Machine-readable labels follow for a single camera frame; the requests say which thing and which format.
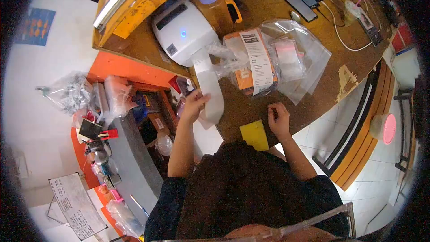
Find person's left hand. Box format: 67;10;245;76
180;90;211;125

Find person's right hand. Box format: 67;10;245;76
267;102;291;140

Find person's right fingers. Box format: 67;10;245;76
267;102;282;122

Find white label paper strip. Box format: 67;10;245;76
192;49;225;125

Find yellow card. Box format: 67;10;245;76
239;120;269;152

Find bagged orange packet with receipt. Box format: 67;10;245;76
223;28;279;97

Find clear plastic zip bags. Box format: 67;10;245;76
260;18;332;106

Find white label printer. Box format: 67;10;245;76
152;0;220;68

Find rolled clear plastic bags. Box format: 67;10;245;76
103;75;135;119

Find brown bottle with purple cap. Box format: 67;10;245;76
196;0;233;37

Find person's body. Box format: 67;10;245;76
144;141;351;242

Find black card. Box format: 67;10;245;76
79;118;103;140

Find white tub with pink lid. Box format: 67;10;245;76
370;113;397;145

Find crumpled clear plastic bag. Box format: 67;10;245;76
35;71;93;117

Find plastic cup with straw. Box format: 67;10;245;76
343;0;363;26

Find black metal stand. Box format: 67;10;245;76
393;87;418;173

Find clear bag with contents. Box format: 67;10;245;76
106;199;146;239

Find handwritten white sheet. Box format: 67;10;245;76
48;173;108;241

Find blue poster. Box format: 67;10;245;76
15;8;56;47

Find white cable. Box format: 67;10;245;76
321;0;382;52

